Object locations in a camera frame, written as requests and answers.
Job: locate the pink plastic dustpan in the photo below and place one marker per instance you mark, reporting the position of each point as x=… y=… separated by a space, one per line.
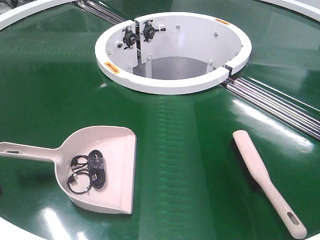
x=94 y=166

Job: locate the pink hand brush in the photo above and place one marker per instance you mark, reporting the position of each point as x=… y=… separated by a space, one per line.
x=260 y=174

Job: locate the green conveyor belt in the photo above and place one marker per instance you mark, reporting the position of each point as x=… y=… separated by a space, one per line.
x=188 y=183

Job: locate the white outer conveyor rim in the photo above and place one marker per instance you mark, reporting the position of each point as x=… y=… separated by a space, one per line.
x=309 y=8

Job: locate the steel roller strip rear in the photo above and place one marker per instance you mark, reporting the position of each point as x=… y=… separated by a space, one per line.
x=100 y=11

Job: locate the steel roller strip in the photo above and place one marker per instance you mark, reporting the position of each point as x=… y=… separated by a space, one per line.
x=100 y=11
x=279 y=107

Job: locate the steel roller strip right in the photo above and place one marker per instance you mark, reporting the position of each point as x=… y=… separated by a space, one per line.
x=279 y=107

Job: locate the black left bearing mount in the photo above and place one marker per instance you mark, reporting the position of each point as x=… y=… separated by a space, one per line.
x=129 y=38

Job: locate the black bearing mount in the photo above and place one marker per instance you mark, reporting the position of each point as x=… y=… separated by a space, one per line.
x=129 y=38
x=149 y=31

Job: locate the black right bearing mount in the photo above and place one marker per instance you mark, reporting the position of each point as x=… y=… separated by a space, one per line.
x=149 y=31

